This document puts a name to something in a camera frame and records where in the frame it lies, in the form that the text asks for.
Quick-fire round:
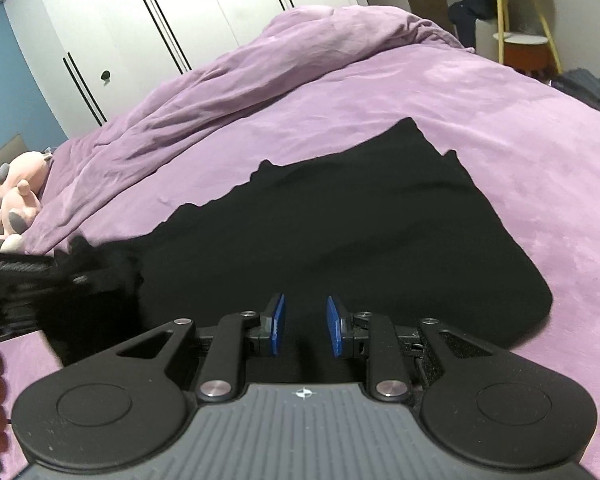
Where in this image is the pink plush toy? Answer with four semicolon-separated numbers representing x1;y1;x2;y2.
0;150;55;254

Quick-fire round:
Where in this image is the dark grey suitcase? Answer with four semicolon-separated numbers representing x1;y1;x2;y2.
551;68;600;120

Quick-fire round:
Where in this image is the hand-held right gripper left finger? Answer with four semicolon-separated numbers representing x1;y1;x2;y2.
114;293;288;405

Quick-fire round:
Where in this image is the purple bed blanket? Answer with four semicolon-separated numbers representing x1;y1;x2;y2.
0;4;600;480

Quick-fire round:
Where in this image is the yellow-legged side table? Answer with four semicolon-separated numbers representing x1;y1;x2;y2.
472;0;564;74

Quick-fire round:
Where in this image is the white wardrobe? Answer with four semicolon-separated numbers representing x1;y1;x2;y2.
2;0;371;141

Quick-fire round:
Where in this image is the dark clothes pile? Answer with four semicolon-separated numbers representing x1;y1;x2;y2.
448;0;505;52

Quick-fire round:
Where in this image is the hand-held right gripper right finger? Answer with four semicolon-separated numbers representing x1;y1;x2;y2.
326;295;487;403

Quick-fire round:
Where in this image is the black long-sleeve shirt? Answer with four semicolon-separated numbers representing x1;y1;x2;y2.
50;117;554;386

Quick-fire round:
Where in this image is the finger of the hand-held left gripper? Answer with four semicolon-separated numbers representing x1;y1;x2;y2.
55;236;146;311

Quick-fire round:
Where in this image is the orange round stool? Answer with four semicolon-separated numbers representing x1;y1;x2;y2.
500;42;552;74

